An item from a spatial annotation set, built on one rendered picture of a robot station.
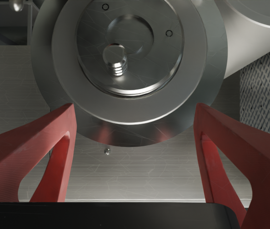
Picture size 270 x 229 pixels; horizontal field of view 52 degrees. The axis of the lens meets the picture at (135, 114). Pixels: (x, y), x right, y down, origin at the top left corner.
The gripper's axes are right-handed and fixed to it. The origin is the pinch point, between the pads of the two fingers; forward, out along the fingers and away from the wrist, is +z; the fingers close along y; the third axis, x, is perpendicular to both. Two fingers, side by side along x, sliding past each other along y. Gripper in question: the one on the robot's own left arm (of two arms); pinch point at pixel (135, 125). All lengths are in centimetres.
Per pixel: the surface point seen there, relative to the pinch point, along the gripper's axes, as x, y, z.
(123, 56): -1.2, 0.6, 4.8
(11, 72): 17.1, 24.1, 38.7
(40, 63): 1.2, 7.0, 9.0
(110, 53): -1.3, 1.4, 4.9
